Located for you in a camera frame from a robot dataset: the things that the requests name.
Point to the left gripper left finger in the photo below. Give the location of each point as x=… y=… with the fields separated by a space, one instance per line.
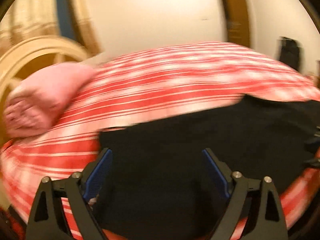
x=94 y=174

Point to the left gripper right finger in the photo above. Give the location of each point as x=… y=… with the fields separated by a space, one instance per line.
x=219 y=173

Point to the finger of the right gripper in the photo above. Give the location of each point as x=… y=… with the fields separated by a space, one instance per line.
x=312 y=144

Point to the black pants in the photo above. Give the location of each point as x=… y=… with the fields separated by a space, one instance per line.
x=159 y=187

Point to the pink pillow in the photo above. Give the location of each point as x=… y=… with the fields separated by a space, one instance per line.
x=36 y=103

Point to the black suitcase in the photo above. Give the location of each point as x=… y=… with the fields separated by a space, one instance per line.
x=290 y=53

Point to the red plaid bed cover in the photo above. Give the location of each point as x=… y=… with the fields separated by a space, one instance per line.
x=139 y=87

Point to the cream wooden headboard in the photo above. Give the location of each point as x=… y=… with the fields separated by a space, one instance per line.
x=31 y=55

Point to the brown wooden door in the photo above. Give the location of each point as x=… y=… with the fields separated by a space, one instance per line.
x=237 y=22

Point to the beige floral curtain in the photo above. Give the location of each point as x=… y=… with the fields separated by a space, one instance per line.
x=24 y=19

